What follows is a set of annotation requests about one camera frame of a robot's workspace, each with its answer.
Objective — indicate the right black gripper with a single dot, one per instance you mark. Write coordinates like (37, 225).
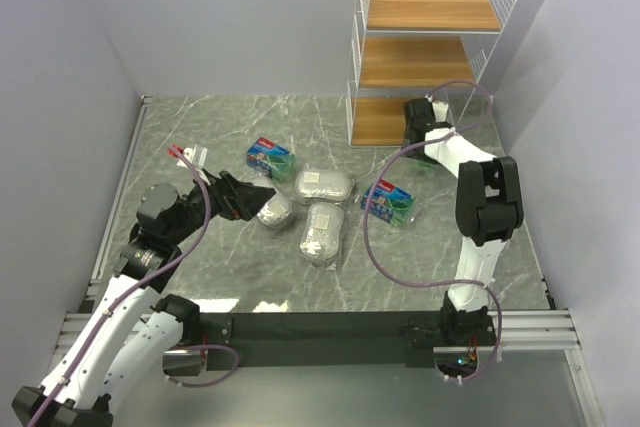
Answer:
(417, 117)

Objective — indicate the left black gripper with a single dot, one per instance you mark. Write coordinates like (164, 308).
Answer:
(225, 196)

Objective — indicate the blue green sponge pack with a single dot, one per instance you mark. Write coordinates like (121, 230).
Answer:
(271, 159)
(422, 161)
(392, 204)

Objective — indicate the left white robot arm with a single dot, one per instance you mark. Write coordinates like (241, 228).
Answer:
(136, 323)

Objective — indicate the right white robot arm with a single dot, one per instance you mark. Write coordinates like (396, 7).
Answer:
(488, 208)

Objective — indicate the silver sponge pack left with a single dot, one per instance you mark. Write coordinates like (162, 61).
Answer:
(278, 212)

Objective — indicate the silver sponge pack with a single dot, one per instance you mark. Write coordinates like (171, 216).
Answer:
(329, 185)
(321, 240)
(278, 212)

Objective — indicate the silver sponge pack top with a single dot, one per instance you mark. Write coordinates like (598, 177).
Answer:
(329, 185)

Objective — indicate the silver sponge pack lower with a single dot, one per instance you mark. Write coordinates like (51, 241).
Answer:
(321, 240)

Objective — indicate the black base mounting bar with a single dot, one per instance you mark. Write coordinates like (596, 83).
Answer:
(328, 338)

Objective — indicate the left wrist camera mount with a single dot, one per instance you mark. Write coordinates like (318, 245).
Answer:
(195, 155)

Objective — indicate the white wire wooden shelf rack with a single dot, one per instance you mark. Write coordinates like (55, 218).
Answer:
(400, 49)

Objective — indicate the aluminium rail frame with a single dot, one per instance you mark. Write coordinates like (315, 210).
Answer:
(247, 267)

